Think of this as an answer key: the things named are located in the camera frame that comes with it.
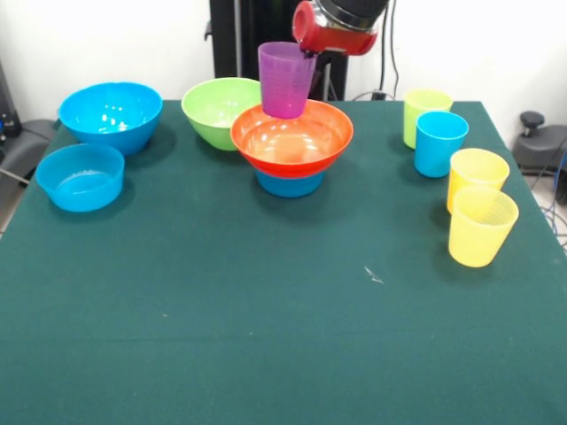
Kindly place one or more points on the purple cup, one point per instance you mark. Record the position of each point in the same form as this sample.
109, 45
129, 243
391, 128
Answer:
283, 84

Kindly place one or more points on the black stand base with knob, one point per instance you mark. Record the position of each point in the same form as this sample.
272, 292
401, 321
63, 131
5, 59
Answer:
545, 150

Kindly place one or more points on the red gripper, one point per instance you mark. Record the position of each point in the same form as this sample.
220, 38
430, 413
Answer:
328, 40

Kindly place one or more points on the green bowl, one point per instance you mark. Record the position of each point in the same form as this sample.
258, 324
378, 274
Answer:
212, 110

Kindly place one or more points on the orange bowl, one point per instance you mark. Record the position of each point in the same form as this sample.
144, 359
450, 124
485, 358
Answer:
288, 146

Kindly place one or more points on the dark green tablecloth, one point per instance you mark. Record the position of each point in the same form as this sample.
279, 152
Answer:
283, 319

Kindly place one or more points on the blue cup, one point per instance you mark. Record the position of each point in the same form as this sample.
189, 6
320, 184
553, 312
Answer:
440, 146

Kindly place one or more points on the black device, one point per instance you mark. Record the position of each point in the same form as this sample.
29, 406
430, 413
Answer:
9, 110

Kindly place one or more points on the yellow cup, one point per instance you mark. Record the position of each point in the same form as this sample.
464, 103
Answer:
478, 170
480, 234

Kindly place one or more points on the small blue bowl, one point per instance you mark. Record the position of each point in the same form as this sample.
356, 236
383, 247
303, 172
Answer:
80, 186
288, 186

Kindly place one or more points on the large blue bowl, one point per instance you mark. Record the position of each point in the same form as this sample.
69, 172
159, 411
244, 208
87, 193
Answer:
111, 115

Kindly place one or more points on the green cup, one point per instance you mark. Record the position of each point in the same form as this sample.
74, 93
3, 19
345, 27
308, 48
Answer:
423, 106

